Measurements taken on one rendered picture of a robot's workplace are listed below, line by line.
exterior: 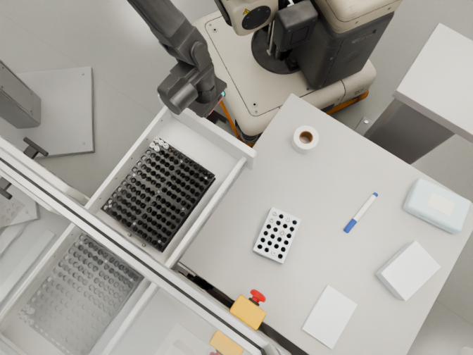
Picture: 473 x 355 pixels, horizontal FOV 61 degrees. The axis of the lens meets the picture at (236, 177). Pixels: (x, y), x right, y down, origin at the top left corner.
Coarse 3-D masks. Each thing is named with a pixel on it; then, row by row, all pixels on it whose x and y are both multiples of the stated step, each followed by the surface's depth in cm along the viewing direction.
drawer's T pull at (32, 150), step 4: (24, 140) 98; (28, 140) 98; (32, 144) 98; (36, 144) 98; (28, 148) 98; (32, 148) 98; (36, 148) 98; (40, 148) 98; (24, 152) 97; (28, 152) 97; (32, 152) 97; (36, 152) 98; (40, 152) 97; (44, 152) 97; (48, 152) 98; (28, 156) 97; (32, 156) 97
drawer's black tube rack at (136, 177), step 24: (144, 168) 101; (168, 168) 98; (120, 192) 96; (144, 192) 96; (168, 192) 99; (192, 192) 99; (120, 216) 97; (144, 216) 97; (168, 216) 95; (144, 240) 93; (168, 240) 96
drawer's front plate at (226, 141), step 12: (180, 120) 107; (192, 120) 100; (204, 120) 98; (204, 132) 103; (216, 132) 97; (216, 144) 105; (228, 144) 99; (240, 144) 96; (240, 156) 101; (252, 156) 96; (252, 168) 104
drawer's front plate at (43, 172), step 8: (0, 136) 102; (0, 144) 96; (8, 144) 96; (16, 152) 96; (24, 160) 95; (32, 160) 97; (32, 168) 95; (40, 168) 95; (48, 176) 94; (56, 176) 101; (56, 184) 94; (64, 184) 94; (72, 192) 96; (80, 200) 102
